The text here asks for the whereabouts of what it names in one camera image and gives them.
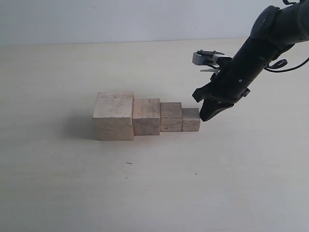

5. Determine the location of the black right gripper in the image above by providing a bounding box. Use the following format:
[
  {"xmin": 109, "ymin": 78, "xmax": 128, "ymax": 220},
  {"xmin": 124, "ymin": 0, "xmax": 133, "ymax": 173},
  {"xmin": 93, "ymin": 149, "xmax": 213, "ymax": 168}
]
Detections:
[{"xmin": 192, "ymin": 58, "xmax": 250, "ymax": 122}]

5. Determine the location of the smallest wooden cube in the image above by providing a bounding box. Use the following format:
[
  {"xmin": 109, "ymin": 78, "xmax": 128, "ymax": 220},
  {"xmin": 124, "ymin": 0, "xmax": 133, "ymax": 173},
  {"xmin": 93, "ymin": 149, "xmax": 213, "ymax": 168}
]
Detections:
[{"xmin": 182, "ymin": 108, "xmax": 200, "ymax": 132}]

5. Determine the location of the second largest wooden cube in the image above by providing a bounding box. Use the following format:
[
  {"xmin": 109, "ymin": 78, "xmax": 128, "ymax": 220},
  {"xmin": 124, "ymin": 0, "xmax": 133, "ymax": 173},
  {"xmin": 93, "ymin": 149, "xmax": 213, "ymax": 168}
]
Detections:
[{"xmin": 132, "ymin": 98, "xmax": 160, "ymax": 136}]

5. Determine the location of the large wooden cube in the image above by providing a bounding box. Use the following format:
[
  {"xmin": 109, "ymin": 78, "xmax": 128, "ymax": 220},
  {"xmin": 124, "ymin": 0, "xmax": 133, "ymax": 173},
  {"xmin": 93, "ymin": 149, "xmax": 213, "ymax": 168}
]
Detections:
[{"xmin": 92, "ymin": 92, "xmax": 134, "ymax": 141}]

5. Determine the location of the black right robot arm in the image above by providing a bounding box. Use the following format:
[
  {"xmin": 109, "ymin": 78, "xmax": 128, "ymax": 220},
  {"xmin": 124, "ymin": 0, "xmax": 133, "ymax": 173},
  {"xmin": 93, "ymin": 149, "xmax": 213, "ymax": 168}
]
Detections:
[{"xmin": 192, "ymin": 0, "xmax": 309, "ymax": 121}]

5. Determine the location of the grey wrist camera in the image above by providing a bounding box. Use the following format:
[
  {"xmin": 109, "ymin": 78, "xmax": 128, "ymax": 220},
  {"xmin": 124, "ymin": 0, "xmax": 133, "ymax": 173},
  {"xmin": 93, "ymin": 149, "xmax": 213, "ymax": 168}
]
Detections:
[{"xmin": 192, "ymin": 50, "xmax": 232, "ymax": 66}]

